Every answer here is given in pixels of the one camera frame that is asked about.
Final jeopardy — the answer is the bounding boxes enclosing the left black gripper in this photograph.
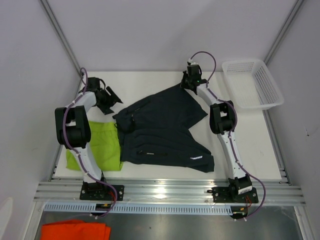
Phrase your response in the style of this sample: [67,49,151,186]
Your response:
[96,87,122,115]

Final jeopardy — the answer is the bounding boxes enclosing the lime green shorts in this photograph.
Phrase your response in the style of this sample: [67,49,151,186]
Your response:
[65,120,125,172]

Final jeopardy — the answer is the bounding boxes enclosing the dark navy shorts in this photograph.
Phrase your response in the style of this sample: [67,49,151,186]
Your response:
[113,85,215,173]

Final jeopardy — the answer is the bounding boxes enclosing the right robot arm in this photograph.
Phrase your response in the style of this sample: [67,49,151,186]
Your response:
[180,60,253,202]

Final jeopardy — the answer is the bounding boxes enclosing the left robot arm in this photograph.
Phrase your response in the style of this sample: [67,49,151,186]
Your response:
[54,77,122,200]

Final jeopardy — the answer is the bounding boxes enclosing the white plastic basket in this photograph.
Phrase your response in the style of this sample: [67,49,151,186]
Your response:
[222,59,284,111]

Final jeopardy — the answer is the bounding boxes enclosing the orange cloth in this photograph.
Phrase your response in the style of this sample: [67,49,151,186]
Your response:
[40,219,111,240]

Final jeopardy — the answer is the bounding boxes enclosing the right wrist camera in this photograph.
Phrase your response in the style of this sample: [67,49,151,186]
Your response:
[187,58,198,66]

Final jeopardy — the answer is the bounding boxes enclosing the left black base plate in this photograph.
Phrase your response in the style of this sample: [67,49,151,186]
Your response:
[79,182,115,201]

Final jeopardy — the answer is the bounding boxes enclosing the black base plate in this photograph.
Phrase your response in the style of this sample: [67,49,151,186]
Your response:
[206,186,259,204]
[79,182,115,201]

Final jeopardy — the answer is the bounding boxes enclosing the left aluminium corner post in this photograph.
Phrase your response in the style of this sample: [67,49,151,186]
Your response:
[38,0,81,76]

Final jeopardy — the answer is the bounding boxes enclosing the aluminium corner post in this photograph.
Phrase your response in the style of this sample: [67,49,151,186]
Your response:
[263,0,307,65]
[38,0,81,76]

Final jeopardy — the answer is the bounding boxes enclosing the right aluminium corner post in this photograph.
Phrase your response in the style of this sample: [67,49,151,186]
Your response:
[263,0,307,65]

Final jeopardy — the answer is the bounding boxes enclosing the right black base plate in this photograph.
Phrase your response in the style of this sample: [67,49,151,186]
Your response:
[206,186,259,204]

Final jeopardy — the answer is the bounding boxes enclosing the white slotted cable duct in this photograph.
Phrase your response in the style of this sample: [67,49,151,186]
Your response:
[44,202,233,216]

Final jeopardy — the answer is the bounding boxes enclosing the aluminium mounting rail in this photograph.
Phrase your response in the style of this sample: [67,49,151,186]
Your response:
[33,178,306,206]

